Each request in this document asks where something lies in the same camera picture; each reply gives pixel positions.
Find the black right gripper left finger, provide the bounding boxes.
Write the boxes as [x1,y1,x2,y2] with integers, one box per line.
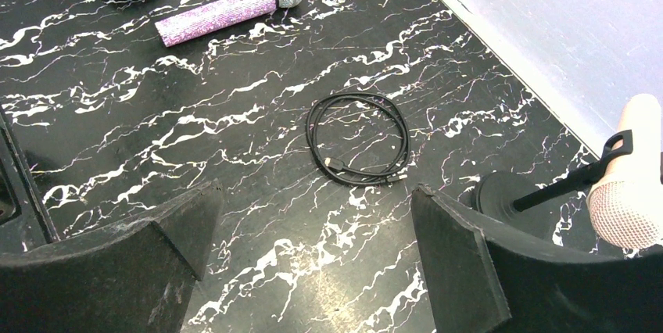
[1,181,223,332]

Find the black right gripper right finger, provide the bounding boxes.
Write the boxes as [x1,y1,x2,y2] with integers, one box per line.
[411,185,662,332]

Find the beige pink microphone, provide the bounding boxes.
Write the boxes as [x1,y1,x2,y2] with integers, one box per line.
[586,94,662,249]

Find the purple glitter microphone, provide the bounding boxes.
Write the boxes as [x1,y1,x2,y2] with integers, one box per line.
[155,0,302,47]

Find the coiled black cable centre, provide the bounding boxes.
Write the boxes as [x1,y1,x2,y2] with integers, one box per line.
[305,91,412,188]

